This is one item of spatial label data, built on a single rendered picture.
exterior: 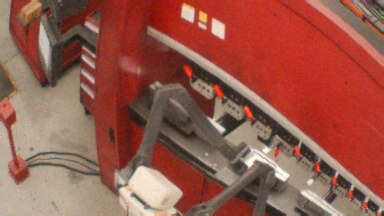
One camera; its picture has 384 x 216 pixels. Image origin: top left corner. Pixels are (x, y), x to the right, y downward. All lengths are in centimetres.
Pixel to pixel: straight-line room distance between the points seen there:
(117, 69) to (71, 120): 151
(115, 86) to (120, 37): 37
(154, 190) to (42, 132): 236
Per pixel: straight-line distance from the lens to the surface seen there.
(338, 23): 346
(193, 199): 493
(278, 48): 393
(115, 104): 482
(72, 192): 552
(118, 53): 457
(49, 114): 614
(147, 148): 402
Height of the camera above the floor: 420
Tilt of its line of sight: 43 degrees down
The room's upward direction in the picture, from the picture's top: 5 degrees clockwise
